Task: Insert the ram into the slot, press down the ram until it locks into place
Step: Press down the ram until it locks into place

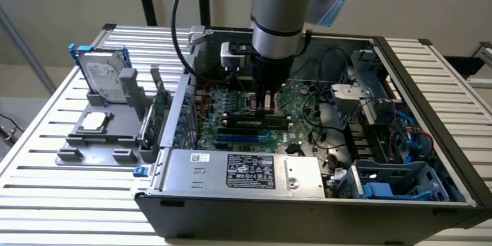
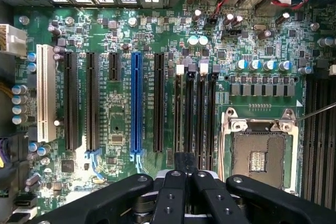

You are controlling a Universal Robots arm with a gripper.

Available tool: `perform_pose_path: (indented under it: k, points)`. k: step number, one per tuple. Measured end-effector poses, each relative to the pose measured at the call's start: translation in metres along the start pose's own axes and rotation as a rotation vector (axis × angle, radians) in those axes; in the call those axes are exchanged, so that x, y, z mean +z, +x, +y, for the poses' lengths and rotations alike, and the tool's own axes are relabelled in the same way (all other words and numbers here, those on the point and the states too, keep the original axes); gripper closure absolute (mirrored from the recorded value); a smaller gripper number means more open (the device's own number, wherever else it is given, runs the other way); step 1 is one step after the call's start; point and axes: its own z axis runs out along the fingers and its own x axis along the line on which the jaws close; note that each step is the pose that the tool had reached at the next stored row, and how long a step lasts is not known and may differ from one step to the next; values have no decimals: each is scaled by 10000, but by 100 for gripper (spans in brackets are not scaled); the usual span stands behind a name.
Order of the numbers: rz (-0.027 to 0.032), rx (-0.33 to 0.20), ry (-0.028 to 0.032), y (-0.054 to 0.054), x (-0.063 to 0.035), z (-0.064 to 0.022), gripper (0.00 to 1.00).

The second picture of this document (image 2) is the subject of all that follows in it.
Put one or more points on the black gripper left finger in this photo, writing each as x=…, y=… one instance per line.
x=170, y=195

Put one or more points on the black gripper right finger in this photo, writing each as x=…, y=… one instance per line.
x=218, y=200

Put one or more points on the black RAM slot white latch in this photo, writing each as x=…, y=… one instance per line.
x=201, y=108
x=179, y=108

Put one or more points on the long black expansion slot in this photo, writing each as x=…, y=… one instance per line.
x=159, y=103
x=92, y=100
x=71, y=100

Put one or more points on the blue expansion slot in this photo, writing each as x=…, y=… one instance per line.
x=136, y=103

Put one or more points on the short black expansion slot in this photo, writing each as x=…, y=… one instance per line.
x=114, y=66

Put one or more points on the white PCI expansion slot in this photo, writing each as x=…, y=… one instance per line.
x=43, y=93

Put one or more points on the metal CPU socket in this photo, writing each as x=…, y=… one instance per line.
x=258, y=153

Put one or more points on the green motherboard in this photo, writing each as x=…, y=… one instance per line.
x=118, y=119

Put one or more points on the thin metal locking lever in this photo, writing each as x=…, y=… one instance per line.
x=315, y=113

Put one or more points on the black SATA connector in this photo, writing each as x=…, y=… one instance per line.
x=25, y=202

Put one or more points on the white power connector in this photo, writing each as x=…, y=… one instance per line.
x=13, y=39

